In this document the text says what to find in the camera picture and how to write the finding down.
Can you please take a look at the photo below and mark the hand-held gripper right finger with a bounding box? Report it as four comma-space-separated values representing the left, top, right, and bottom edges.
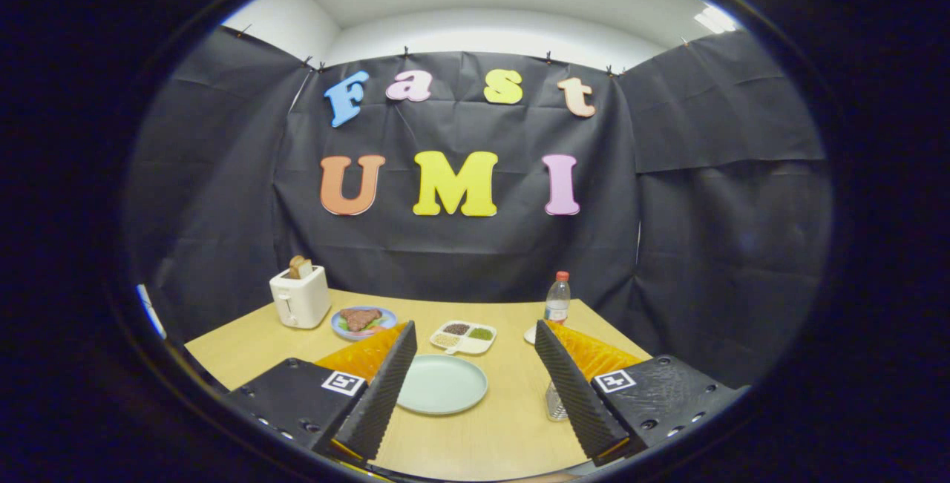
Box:
534, 319, 750, 467

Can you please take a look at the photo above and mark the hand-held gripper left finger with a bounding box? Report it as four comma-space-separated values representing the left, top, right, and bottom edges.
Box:
221, 320, 418, 465

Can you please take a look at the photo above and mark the pale green plate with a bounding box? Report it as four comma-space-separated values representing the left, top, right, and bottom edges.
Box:
396, 354, 489, 416

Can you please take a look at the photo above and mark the blue plate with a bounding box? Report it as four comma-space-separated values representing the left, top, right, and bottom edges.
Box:
331, 306, 398, 341

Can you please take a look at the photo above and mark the brown steak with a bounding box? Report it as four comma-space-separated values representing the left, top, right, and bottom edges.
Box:
340, 308, 382, 332

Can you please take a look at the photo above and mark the clear red-capped water bottle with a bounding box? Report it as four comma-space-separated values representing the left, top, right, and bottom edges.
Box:
544, 271, 571, 325

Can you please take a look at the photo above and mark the white divided dish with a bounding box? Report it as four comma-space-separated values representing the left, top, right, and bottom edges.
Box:
430, 321, 497, 356

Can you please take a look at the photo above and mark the white toaster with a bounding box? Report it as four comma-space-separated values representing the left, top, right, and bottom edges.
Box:
269, 265, 333, 330

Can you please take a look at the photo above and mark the black backdrop cloth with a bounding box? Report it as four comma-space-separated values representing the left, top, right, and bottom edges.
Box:
122, 23, 836, 391

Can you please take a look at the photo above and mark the small ceiling light panel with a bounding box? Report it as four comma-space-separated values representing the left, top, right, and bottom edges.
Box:
694, 4, 737, 35

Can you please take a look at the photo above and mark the metal wire basket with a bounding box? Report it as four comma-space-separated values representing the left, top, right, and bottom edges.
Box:
546, 381, 571, 423

